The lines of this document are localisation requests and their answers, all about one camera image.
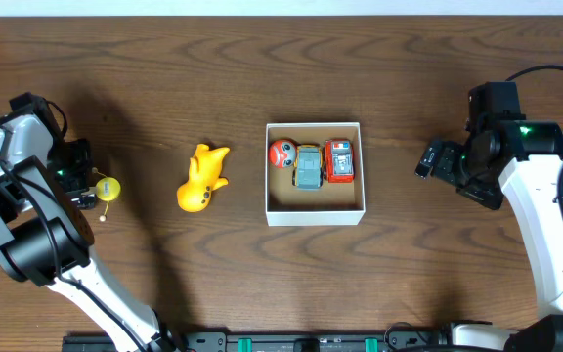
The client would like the white cardboard box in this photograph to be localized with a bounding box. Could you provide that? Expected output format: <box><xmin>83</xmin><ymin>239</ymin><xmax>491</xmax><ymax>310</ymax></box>
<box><xmin>264</xmin><ymin>122</ymin><xmax>366</xmax><ymax>227</ymax></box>

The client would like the orange rubber dinosaur toy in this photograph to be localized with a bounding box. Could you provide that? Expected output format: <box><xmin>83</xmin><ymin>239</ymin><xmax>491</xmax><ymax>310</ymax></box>
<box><xmin>176</xmin><ymin>144</ymin><xmax>231</xmax><ymax>213</ymax></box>

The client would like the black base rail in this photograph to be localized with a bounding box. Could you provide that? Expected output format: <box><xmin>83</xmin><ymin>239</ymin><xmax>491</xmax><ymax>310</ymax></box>
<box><xmin>61</xmin><ymin>320</ymin><xmax>458</xmax><ymax>352</ymax></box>

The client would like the grey yellow toy car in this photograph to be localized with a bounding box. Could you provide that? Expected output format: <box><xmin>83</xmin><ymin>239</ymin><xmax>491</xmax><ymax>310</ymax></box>
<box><xmin>292</xmin><ymin>145</ymin><xmax>323</xmax><ymax>190</ymax></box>

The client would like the red ball toy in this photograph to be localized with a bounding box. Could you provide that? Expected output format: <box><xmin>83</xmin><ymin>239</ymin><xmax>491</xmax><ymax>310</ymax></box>
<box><xmin>268</xmin><ymin>139</ymin><xmax>297</xmax><ymax>168</ymax></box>

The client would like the red toy fire truck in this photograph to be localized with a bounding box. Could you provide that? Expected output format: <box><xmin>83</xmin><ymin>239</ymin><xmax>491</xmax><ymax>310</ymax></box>
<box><xmin>325</xmin><ymin>139</ymin><xmax>355</xmax><ymax>184</ymax></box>

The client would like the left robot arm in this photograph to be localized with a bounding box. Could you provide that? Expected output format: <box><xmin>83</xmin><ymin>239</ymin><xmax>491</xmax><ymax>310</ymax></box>
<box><xmin>0</xmin><ymin>92</ymin><xmax>179</xmax><ymax>351</ymax></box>

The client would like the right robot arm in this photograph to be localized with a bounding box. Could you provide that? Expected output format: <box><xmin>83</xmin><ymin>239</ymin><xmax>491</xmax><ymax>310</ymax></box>
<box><xmin>414</xmin><ymin>82</ymin><xmax>563</xmax><ymax>351</ymax></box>

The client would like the left black cable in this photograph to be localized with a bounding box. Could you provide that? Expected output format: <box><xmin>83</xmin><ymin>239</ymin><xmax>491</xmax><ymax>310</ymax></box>
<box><xmin>0</xmin><ymin>100</ymin><xmax>136</xmax><ymax>352</ymax></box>

